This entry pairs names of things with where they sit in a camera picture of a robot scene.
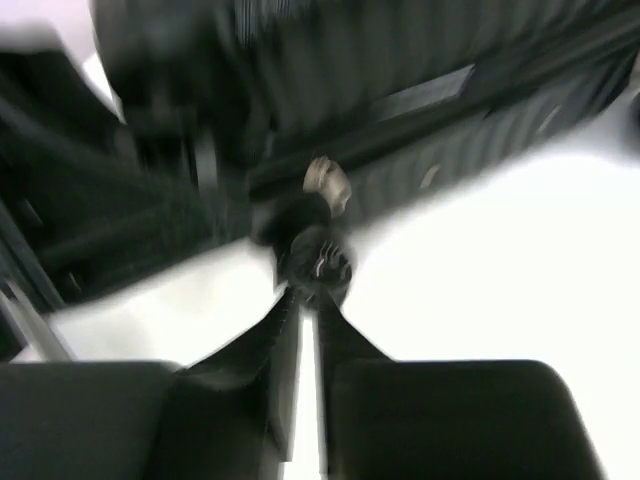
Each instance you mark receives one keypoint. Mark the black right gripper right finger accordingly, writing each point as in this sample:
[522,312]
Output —
[481,419]

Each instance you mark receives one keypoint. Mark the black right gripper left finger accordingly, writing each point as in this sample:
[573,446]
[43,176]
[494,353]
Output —
[226,417]

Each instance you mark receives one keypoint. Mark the black suitcase zipper pull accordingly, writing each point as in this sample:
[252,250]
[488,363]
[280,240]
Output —
[299,224]

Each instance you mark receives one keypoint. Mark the black ribbed hard-shell suitcase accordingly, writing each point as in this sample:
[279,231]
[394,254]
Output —
[233,113]

